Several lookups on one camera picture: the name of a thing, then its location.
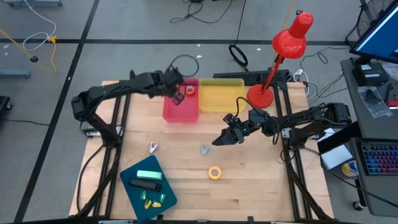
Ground white cardboard box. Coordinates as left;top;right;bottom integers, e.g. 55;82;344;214
321;144;354;170

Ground grey metal floor base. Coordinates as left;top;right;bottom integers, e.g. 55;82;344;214
2;0;63;8
0;68;31;79

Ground mint green stapler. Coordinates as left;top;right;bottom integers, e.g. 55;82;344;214
136;169;164;181

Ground black floor fan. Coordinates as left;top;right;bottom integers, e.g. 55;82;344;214
345;0;394;47

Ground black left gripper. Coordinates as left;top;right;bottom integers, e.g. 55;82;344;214
161;67;187;106

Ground clear plastic bag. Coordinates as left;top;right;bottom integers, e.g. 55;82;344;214
357;86;385;118

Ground white floor cable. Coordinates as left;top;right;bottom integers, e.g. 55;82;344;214
22;0;57;52

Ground black metal table frame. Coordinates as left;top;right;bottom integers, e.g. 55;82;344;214
74;70;335;224

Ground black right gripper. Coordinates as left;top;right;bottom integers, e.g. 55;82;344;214
212;121;251;146

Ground black computer keyboard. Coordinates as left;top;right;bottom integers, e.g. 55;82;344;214
213;69;293;85

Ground yellow blue tape roll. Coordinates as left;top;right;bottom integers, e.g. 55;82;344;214
341;160;360;177

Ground yellow floor cable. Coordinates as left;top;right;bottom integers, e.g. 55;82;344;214
46;35;59;74

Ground black computer monitor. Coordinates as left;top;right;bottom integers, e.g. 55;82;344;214
349;0;398;65

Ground white power plug cable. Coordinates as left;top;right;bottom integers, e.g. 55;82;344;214
294;68;311;96

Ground teal plastic bin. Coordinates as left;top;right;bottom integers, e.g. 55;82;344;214
119;155;178;223

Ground grey side desk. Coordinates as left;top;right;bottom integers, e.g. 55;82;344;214
340;57;398;218

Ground pink translucent plastic bin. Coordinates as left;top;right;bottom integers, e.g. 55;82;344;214
162;77;200;123

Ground red desk lamp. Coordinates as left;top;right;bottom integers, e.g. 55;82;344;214
247;11;315;109

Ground yellow translucent plastic bin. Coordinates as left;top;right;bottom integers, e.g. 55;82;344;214
198;78;247;113

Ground coiled black floor cable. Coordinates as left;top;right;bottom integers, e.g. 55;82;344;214
228;0;249;72

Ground thin yellow floor cord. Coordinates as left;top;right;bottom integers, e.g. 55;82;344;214
0;28;35;59

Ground black stapler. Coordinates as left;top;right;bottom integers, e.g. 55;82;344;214
128;177;163;192

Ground backlit rainbow keyboard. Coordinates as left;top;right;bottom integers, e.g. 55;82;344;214
361;143;398;177

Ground black floor cable bundle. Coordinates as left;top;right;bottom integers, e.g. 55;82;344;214
169;0;234;24

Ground black mini computer box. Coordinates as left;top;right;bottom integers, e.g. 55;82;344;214
352;63;389;87

